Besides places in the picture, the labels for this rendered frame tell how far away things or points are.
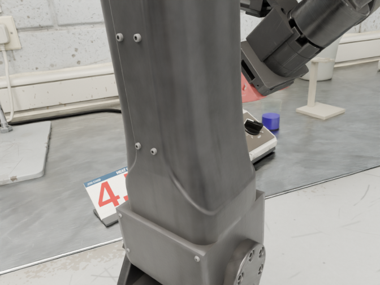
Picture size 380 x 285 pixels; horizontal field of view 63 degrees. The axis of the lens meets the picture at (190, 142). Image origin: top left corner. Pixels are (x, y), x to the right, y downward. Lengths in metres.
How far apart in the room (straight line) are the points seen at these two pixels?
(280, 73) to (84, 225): 0.32
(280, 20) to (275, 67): 0.05
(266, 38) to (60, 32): 0.72
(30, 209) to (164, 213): 0.38
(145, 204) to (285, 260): 0.23
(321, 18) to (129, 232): 0.27
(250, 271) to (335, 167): 0.39
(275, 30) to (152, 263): 0.27
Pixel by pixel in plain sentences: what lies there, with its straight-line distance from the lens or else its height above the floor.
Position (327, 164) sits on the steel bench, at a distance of 0.57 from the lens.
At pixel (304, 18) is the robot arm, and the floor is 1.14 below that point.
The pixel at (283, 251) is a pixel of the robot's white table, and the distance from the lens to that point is 0.38.
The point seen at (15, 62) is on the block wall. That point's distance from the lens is 1.02.
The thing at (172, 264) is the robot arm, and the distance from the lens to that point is 0.18.
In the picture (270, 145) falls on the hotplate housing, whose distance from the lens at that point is 0.57.
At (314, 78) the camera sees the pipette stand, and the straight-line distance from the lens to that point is 0.81.
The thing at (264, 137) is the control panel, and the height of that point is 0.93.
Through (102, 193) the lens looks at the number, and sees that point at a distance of 0.46.
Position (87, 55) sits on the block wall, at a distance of 1.01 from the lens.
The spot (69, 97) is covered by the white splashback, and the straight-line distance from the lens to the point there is 0.98.
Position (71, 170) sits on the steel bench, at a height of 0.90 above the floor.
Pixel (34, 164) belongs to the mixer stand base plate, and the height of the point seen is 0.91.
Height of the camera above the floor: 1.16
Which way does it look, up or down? 24 degrees down
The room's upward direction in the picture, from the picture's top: 4 degrees counter-clockwise
